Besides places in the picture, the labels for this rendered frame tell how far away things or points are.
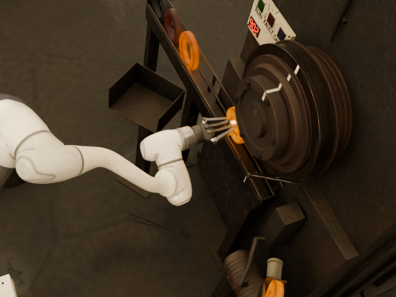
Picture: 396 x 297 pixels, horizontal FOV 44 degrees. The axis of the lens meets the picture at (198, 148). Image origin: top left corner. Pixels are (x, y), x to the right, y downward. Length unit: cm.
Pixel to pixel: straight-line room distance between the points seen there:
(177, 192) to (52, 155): 57
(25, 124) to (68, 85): 161
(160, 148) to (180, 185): 16
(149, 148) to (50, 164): 52
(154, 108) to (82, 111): 83
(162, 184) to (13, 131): 57
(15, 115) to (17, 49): 181
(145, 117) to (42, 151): 84
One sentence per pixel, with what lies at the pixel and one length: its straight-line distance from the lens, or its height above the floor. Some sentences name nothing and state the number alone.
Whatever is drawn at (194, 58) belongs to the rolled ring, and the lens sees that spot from 233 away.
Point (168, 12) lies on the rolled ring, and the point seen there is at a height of 74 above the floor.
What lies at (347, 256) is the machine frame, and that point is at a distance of 179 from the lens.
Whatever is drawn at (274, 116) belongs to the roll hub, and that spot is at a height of 123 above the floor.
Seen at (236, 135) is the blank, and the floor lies 76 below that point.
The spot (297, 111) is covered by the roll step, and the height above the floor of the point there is 126.
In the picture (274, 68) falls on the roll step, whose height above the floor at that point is 127.
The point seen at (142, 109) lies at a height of 60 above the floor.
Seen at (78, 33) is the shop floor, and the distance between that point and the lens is 344.
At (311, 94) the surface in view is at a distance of 149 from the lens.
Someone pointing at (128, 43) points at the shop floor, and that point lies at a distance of 338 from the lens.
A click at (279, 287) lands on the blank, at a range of 177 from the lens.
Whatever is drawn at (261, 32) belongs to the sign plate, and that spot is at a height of 112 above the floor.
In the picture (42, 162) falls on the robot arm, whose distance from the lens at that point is 147.
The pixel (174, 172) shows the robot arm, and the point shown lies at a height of 79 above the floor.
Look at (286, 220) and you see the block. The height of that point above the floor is 80.
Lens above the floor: 237
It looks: 55 degrees down
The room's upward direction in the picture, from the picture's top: 16 degrees clockwise
